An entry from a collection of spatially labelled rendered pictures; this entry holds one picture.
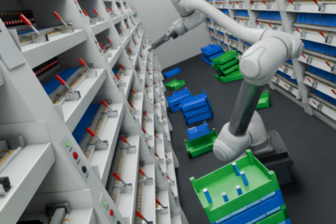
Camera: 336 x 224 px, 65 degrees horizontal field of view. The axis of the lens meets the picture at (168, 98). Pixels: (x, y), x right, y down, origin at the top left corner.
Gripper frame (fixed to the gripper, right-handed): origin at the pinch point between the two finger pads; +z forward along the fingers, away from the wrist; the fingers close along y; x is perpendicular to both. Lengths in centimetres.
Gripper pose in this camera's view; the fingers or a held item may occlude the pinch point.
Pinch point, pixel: (148, 50)
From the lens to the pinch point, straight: 162.9
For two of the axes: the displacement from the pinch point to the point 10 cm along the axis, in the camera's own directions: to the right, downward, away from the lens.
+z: -8.2, 5.5, 1.5
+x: -5.7, -7.7, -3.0
